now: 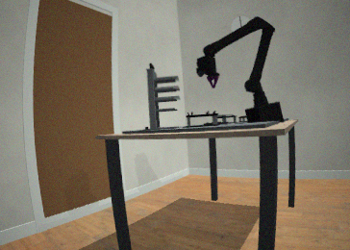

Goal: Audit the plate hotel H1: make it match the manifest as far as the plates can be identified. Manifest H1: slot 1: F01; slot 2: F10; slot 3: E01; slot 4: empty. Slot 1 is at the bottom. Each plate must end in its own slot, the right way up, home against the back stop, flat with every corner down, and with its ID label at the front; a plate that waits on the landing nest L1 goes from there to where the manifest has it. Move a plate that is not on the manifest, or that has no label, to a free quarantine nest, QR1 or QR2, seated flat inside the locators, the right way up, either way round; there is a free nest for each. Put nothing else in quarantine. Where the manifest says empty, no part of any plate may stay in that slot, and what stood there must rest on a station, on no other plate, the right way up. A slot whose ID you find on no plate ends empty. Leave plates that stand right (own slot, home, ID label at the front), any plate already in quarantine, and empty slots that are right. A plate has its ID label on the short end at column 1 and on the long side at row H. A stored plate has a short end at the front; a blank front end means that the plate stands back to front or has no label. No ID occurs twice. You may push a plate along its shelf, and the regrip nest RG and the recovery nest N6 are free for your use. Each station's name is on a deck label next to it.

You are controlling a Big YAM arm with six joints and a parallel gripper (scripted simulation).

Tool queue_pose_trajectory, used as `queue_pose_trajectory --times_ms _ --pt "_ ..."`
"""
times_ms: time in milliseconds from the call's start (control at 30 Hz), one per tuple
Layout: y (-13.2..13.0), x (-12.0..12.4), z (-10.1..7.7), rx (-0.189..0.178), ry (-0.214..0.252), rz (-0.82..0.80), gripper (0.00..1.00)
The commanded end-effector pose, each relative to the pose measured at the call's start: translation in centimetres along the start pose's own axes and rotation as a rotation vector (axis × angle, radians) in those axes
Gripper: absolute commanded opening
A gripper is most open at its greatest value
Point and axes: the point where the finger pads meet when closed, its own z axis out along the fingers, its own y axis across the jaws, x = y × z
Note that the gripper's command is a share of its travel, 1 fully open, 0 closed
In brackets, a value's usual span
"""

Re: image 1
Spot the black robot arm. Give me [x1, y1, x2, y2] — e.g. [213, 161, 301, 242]
[196, 16, 275, 108]

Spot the white microplate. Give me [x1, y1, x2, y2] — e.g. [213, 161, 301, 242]
[155, 86, 180, 91]

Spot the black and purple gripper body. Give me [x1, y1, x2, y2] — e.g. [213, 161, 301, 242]
[205, 64, 219, 77]

